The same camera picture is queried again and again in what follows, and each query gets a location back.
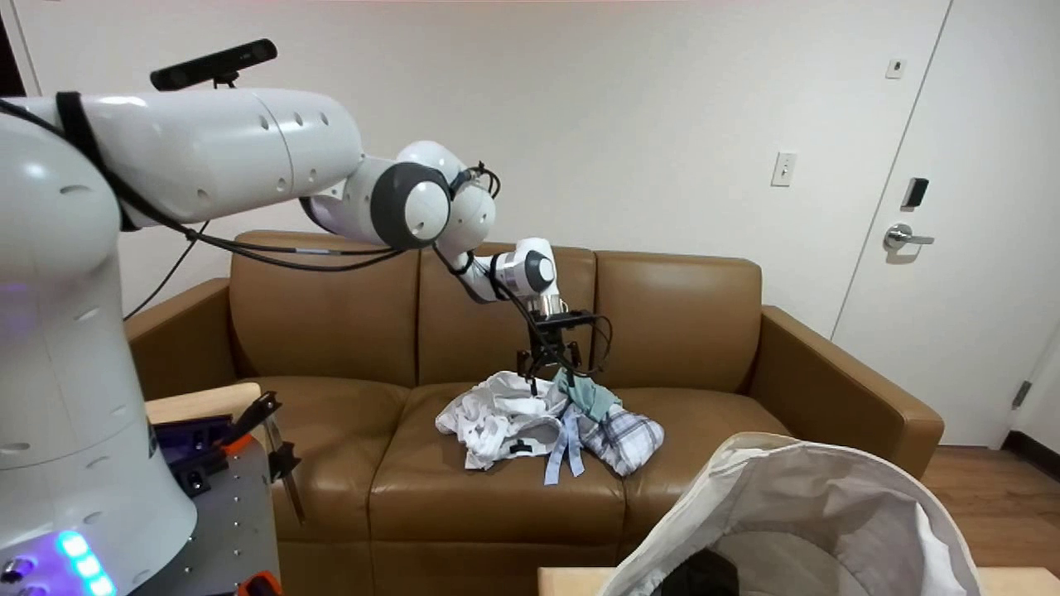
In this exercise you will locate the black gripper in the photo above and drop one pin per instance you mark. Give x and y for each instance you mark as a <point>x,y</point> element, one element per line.
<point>554,342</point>

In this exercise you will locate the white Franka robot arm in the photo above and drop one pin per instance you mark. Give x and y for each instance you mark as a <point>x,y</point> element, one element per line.
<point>220,145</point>

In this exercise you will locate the white fabric bag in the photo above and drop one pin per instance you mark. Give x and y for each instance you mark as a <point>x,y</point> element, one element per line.
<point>795,485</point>

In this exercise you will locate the teal cloth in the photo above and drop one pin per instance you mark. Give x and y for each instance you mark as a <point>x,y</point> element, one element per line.
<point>587,396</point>

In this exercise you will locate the blue white plaid shorts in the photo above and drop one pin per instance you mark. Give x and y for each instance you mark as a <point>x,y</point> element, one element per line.
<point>623,436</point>

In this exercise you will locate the brown leather sofa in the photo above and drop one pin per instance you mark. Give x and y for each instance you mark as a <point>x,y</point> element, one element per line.
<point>331,319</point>

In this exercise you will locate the black orange clamp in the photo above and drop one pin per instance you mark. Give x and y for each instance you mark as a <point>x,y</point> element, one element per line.
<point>248,419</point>

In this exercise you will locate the light wooden board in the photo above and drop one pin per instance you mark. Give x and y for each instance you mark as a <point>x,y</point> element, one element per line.
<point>203,401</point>

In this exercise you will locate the gray perforated mounting plate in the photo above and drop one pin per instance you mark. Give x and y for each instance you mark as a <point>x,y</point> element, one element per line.
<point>220,531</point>

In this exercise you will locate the black door card reader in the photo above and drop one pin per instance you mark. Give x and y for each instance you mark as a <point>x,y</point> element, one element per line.
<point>912,194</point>

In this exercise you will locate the white door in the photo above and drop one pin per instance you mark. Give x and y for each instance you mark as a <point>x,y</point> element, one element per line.
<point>973,308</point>

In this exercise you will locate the black door hinge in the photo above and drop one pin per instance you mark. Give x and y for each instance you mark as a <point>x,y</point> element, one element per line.
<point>1021,392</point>

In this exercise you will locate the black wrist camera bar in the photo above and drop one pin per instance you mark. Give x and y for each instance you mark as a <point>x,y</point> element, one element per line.
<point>565,321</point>

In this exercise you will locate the white light switch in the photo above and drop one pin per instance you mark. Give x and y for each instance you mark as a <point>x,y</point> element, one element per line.
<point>783,170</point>

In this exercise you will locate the black bar camera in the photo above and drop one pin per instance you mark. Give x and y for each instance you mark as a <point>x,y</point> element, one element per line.
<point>210,68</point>

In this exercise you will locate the small white wall thermostat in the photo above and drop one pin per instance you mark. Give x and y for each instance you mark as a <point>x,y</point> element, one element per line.
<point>891,68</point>

